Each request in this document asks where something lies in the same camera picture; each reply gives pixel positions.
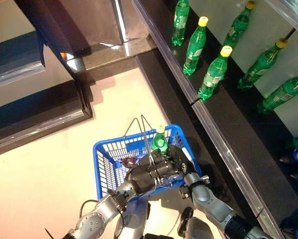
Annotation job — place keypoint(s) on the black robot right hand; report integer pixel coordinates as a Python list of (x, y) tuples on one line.
[(176, 156)]

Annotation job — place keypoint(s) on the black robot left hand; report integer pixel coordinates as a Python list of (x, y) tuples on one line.
[(144, 179)]

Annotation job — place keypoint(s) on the blue plastic shopping basket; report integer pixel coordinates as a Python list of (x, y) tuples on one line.
[(129, 138)]

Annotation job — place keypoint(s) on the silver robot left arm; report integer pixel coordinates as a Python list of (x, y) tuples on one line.
[(94, 221)]

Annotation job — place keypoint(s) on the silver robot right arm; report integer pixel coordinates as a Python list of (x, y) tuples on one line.
[(208, 201)]

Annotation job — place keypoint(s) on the robot left leg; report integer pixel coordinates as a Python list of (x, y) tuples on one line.
[(134, 224)]

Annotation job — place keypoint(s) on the robot leg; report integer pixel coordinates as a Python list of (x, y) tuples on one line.
[(134, 224), (198, 229)]

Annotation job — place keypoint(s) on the robot right leg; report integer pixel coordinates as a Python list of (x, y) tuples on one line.
[(198, 229)]

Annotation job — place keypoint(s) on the black cabinet steel trim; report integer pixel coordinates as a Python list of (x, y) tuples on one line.
[(14, 54), (39, 117)]

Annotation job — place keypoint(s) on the dark stone plinth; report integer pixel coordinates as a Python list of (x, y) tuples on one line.
[(109, 54)]

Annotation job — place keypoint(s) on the row of green soda bottles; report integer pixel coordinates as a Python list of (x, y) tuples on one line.
[(213, 30)]

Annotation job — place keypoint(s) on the small orange object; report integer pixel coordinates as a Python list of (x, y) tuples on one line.
[(63, 55)]

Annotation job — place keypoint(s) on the chrome trim bar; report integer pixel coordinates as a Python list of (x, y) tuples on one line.
[(119, 20)]

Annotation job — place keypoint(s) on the brushed steel cabinet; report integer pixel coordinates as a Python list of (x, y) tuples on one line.
[(94, 20)]

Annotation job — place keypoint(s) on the dark brown panel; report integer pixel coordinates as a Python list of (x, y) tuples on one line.
[(46, 27)]

